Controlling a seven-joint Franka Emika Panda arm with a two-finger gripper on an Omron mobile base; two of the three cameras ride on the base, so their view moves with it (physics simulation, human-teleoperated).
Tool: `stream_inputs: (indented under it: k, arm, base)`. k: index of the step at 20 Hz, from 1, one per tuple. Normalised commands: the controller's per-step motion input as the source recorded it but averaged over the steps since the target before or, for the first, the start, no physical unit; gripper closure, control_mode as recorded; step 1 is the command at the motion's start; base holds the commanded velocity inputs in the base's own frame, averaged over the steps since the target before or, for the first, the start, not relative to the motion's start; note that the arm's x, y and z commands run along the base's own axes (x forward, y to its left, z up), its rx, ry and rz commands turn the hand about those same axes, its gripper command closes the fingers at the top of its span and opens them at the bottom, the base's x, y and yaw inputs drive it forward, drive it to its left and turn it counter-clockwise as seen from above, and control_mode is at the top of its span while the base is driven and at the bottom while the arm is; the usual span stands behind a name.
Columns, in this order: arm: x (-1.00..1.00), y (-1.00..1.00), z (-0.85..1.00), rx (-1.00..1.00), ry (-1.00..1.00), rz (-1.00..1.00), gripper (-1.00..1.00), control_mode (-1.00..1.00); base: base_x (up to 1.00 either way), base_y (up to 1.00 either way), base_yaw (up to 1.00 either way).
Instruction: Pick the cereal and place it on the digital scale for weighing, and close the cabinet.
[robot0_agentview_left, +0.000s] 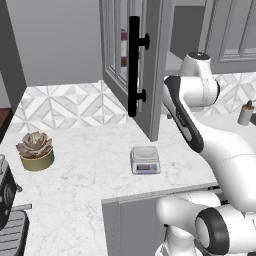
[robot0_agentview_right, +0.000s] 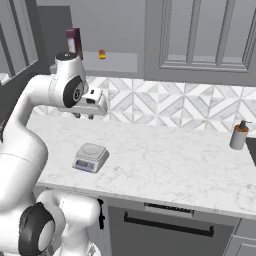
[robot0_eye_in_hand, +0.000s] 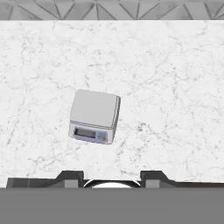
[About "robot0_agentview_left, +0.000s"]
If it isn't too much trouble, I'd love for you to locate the white digital scale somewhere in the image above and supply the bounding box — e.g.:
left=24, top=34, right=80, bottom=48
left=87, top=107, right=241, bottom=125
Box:
left=129, top=145, right=162, bottom=176

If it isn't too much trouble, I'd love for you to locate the grey glass cabinet door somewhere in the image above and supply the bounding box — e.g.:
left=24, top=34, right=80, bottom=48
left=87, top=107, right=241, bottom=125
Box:
left=99, top=0, right=175, bottom=143

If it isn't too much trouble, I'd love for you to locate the grey base cabinet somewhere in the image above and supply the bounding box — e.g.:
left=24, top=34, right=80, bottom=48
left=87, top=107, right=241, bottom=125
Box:
left=101, top=182, right=223, bottom=256

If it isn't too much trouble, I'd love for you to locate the succulent in yellow pot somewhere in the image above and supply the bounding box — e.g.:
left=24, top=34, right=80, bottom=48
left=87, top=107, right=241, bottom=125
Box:
left=15, top=131, right=56, bottom=173

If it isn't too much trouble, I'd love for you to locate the grey shaker with brown top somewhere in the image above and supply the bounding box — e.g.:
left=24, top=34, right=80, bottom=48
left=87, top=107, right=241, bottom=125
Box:
left=237, top=99, right=255, bottom=127

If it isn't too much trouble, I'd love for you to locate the black bar door handle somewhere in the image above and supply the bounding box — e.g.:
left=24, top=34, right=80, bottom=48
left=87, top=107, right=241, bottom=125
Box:
left=127, top=15, right=151, bottom=118

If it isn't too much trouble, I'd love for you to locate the open grey wall cabinet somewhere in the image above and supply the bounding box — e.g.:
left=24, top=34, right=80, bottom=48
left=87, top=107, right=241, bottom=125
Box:
left=169, top=0, right=208, bottom=62

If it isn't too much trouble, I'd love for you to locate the grey wall cabinet door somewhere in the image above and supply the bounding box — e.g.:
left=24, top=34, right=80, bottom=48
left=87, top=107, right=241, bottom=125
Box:
left=198, top=0, right=256, bottom=75

